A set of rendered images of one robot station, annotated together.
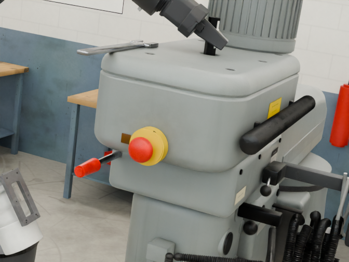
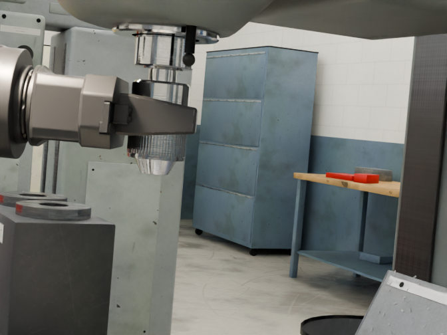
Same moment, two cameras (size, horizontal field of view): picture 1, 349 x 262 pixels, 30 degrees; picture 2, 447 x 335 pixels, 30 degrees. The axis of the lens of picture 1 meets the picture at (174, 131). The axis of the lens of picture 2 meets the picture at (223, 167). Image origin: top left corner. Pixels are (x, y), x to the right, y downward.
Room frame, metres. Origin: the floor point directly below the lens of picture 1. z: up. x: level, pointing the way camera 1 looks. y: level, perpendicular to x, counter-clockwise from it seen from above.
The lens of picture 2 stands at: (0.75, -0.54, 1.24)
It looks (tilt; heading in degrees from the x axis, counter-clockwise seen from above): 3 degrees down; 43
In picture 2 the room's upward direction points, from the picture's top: 5 degrees clockwise
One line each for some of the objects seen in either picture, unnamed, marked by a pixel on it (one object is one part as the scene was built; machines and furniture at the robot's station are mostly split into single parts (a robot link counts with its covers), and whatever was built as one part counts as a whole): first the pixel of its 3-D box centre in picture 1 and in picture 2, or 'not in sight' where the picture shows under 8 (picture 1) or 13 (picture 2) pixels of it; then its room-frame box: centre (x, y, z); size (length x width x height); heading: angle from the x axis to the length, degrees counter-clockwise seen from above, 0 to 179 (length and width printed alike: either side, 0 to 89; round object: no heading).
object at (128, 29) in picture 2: not in sight; (165, 32); (1.20, -0.04, 1.31); 0.09 x 0.09 x 0.01
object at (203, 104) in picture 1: (206, 94); not in sight; (1.22, -0.05, 1.81); 0.47 x 0.26 x 0.16; 159
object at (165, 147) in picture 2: not in sight; (157, 126); (1.20, -0.04, 1.23); 0.05 x 0.05 x 0.05
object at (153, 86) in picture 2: not in sight; (161, 88); (1.20, -0.04, 1.26); 0.05 x 0.05 x 0.01
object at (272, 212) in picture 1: (259, 218); not in sight; (1.17, -0.18, 1.60); 0.08 x 0.02 x 0.04; 69
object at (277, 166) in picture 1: (268, 178); not in sight; (1.21, -0.20, 1.66); 0.12 x 0.04 x 0.04; 159
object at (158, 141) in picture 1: (148, 146); not in sight; (0.99, 0.04, 1.76); 0.06 x 0.02 x 0.06; 69
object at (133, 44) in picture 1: (118, 47); not in sight; (1.09, 0.11, 1.89); 0.24 x 0.04 x 0.01; 160
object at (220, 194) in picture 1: (201, 157); not in sight; (1.24, -0.06, 1.68); 0.34 x 0.24 x 0.10; 159
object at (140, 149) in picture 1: (142, 148); not in sight; (0.96, 0.05, 1.76); 0.04 x 0.03 x 0.04; 69
